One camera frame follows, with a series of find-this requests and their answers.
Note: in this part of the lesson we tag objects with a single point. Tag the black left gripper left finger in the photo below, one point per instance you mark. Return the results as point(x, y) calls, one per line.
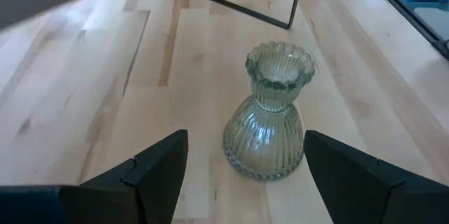
point(105, 199)

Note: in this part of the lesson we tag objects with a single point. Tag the green glass candle holder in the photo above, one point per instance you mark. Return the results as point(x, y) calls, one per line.
point(263, 139)

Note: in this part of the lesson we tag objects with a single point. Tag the black metal table frame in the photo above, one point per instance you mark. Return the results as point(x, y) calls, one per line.
point(435, 39)

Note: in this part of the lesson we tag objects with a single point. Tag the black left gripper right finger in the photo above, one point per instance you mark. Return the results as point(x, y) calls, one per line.
point(368, 196)

